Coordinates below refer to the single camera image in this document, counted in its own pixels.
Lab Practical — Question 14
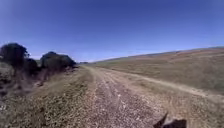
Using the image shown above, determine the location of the dry grass field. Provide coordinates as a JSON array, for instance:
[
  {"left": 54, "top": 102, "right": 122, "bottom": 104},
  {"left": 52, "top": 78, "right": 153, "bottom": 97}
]
[{"left": 0, "top": 59, "right": 98, "bottom": 128}]

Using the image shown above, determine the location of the pale dirt side track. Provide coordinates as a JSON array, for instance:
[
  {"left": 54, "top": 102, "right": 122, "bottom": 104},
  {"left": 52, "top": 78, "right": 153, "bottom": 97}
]
[{"left": 99, "top": 67, "right": 224, "bottom": 103}]

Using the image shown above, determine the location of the dark bush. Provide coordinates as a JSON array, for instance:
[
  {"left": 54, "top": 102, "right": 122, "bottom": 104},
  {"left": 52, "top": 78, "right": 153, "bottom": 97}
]
[{"left": 23, "top": 57, "right": 41, "bottom": 76}]

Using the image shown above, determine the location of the grey gravel dirt track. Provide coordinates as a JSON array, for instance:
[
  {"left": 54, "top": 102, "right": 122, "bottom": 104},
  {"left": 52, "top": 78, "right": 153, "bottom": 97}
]
[{"left": 79, "top": 64, "right": 175, "bottom": 128}]

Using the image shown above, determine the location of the dry grassy hillside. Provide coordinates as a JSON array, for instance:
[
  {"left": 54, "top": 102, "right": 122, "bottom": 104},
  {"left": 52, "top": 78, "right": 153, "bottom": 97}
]
[{"left": 87, "top": 46, "right": 224, "bottom": 128}]

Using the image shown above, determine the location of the round dark tree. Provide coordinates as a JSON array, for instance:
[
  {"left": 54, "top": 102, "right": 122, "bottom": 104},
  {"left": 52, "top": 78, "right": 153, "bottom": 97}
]
[{"left": 0, "top": 42, "right": 31, "bottom": 70}]

